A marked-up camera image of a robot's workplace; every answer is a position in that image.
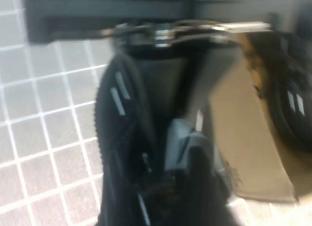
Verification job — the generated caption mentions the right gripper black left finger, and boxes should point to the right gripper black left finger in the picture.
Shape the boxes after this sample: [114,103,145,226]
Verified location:
[135,57,193,129]

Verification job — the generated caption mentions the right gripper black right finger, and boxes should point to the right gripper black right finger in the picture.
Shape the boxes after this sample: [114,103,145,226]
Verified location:
[192,47,234,134]

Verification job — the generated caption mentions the black knit sneaker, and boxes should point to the black knit sneaker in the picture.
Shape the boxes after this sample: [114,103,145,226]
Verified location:
[93,54,238,226]
[241,1,312,153]

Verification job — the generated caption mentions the brown cardboard shoe box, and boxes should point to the brown cardboard shoe box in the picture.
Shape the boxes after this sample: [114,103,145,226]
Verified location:
[209,32,312,205]

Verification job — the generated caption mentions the grey white-grid tablecloth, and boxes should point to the grey white-grid tablecloth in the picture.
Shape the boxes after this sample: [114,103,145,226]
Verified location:
[0,0,312,226]

